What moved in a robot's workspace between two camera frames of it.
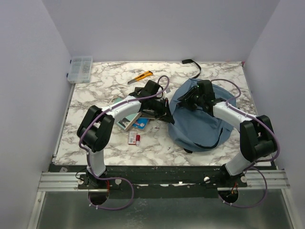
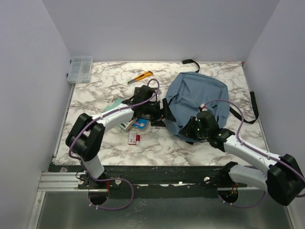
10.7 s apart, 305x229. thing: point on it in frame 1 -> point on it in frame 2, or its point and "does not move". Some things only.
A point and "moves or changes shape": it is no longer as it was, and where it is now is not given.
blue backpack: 190,129 moves or changes shape
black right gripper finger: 187,96 -> 187,130
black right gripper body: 199,100 -> 199,132
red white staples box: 132,140 does not move
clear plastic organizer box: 80,69 does not move
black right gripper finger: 184,104 -> 190,142
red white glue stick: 137,140 does not move
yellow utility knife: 141,76 does not move
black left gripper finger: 147,113 -> 158,123
